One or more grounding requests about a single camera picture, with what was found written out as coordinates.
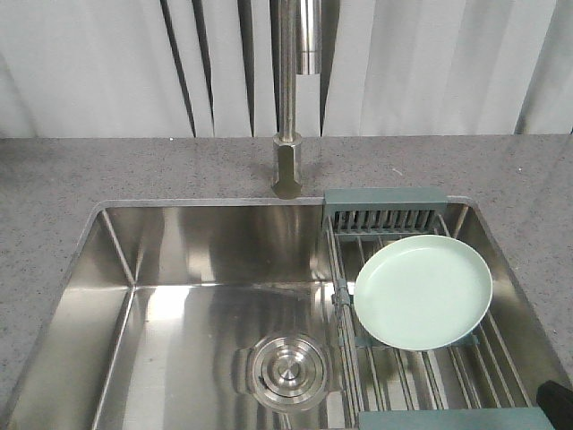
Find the stainless steel sink basin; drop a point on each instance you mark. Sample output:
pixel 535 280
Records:
pixel 162 307

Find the green metal dish rack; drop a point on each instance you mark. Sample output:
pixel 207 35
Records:
pixel 499 365

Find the white pleated curtain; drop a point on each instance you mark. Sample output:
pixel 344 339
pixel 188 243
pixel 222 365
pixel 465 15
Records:
pixel 95 69

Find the stainless steel faucet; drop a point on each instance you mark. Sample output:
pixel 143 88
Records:
pixel 299 52

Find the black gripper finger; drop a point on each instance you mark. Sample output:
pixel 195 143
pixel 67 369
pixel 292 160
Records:
pixel 555 401

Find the round steel sink drain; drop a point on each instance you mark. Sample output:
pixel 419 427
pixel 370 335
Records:
pixel 288 374

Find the light green round plate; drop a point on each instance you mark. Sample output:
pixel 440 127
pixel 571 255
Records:
pixel 423 292

